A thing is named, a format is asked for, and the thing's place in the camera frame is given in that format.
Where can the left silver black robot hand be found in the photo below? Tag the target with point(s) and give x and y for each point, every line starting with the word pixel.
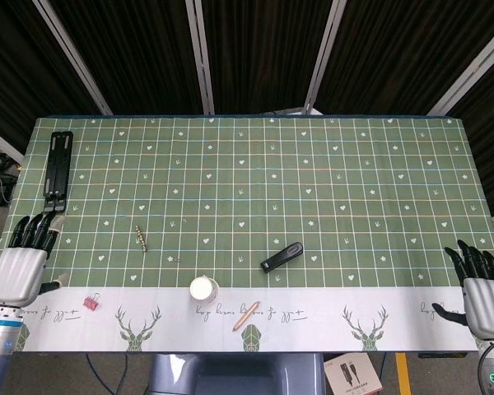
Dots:
pixel 18 271

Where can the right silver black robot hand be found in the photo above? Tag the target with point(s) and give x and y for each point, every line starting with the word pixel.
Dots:
pixel 486 300

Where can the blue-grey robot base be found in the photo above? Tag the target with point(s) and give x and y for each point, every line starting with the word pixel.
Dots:
pixel 234 374

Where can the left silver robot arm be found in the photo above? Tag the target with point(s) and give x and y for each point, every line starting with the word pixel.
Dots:
pixel 0 345

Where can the red binder clip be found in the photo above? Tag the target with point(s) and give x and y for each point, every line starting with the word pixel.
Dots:
pixel 91 303

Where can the yellow floor tape strip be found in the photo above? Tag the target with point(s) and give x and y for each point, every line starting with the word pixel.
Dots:
pixel 401 370

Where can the black folding stand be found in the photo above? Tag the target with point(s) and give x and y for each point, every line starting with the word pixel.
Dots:
pixel 58 164

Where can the white paper cup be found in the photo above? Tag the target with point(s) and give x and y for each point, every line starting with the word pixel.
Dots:
pixel 201 289

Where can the black stapler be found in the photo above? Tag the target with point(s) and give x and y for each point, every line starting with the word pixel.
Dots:
pixel 281 258

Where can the tan wrapped sausage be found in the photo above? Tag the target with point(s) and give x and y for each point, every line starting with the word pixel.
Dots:
pixel 246 316

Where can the green grid deer tablecloth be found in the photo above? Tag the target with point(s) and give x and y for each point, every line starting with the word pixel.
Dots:
pixel 247 185

